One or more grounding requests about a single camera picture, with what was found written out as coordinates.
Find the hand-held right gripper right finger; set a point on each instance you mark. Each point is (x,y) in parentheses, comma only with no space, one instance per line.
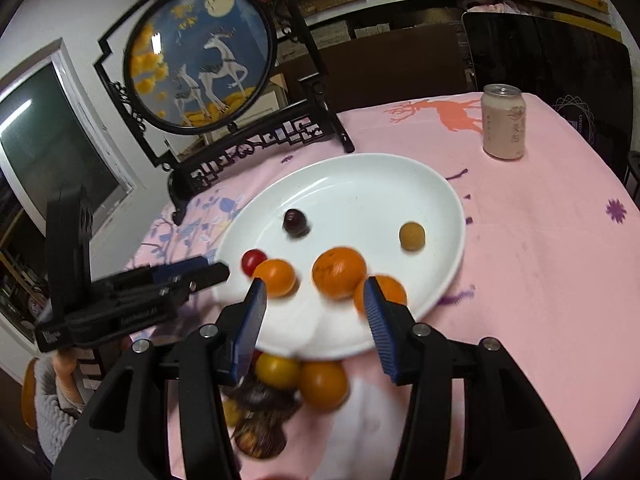
(377,325)

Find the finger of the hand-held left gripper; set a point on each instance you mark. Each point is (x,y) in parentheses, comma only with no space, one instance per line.
(212,274)
(180,266)

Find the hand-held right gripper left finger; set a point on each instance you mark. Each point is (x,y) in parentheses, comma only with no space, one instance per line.
(252,325)

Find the yellow cherry tomato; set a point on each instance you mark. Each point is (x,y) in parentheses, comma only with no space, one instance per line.
(277,371)

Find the dark brown water chestnut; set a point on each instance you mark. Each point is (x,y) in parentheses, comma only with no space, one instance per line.
(260,437)
(262,396)

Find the tan longan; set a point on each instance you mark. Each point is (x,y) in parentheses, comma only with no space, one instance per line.
(411,236)

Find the dark red cherry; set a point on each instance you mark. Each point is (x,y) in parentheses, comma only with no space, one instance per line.
(295,222)

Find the white oval plate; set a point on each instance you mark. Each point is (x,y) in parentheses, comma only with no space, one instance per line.
(360,195)

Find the person's left forearm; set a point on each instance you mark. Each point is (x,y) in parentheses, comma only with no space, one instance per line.
(50,410)

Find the white framed window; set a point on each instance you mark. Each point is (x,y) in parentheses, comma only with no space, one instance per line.
(50,150)

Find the round deer screen black stand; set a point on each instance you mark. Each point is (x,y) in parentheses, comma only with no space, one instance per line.
(200,60)

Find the pale pink beverage can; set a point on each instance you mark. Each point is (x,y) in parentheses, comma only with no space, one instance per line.
(503,122)

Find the brown wooden board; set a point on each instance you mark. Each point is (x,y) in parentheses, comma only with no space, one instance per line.
(390,70)

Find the black monitor screen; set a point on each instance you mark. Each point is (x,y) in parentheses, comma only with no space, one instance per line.
(540,60)

